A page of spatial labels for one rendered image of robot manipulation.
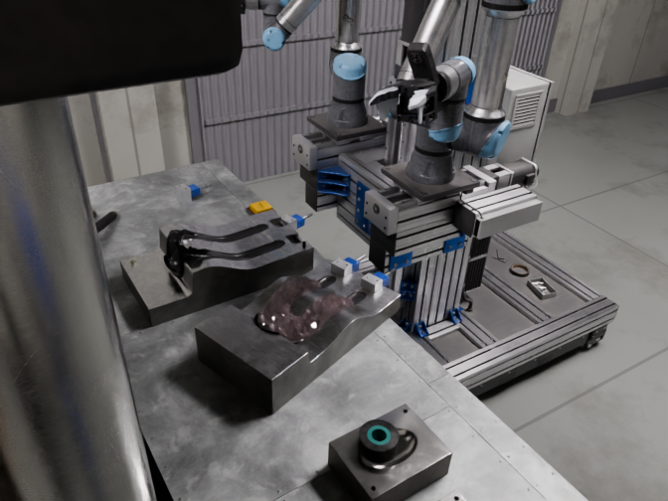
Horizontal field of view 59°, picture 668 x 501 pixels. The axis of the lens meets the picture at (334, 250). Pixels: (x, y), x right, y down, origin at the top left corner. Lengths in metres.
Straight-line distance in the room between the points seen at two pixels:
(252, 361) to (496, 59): 0.98
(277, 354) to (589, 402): 1.69
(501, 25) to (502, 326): 1.40
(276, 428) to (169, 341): 0.40
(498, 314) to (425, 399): 1.31
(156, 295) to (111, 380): 1.41
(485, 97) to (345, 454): 1.00
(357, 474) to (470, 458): 0.27
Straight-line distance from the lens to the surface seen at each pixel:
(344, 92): 2.15
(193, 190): 2.18
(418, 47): 1.27
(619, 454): 2.61
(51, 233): 0.19
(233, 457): 1.32
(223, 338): 1.41
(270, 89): 3.92
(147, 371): 1.52
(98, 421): 0.24
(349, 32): 2.25
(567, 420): 2.64
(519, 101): 2.16
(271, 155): 4.09
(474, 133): 1.71
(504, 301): 2.78
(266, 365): 1.34
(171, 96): 3.75
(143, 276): 1.73
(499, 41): 1.65
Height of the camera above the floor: 1.85
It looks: 34 degrees down
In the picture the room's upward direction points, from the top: 2 degrees clockwise
